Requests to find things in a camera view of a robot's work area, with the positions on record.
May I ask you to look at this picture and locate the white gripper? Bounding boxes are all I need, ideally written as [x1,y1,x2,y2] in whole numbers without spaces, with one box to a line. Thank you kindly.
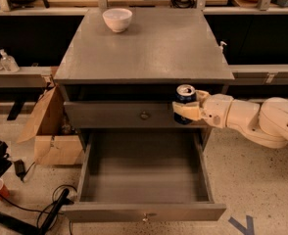
[172,90,234,128]

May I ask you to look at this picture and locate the blue pepsi can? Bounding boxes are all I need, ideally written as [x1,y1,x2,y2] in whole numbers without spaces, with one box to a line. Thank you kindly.
[173,84,196,125]

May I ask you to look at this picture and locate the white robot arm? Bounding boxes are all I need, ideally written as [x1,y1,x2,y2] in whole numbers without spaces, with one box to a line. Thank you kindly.
[172,90,288,149]

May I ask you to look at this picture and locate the grey drawer cabinet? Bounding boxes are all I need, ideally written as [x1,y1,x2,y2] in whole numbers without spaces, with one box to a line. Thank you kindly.
[55,8,234,144]

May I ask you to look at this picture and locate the open grey middle drawer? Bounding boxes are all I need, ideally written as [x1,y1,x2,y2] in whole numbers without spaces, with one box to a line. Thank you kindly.
[63,130,226,222]

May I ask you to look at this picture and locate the closed grey top drawer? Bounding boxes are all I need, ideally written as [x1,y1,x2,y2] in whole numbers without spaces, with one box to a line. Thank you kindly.
[64,102,209,129]

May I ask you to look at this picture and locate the small white pump bottle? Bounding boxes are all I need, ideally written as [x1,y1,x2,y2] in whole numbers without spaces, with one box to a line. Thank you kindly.
[219,41,227,52]

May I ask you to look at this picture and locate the white ceramic bowl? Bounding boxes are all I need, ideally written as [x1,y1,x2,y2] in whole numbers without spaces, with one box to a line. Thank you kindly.
[103,8,133,33]

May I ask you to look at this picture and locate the brown cardboard box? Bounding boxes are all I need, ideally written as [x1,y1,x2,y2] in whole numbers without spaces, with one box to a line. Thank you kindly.
[17,86,84,165]

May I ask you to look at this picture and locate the black power adapter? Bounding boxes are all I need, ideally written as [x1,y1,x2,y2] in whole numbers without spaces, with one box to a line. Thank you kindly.
[14,160,25,177]

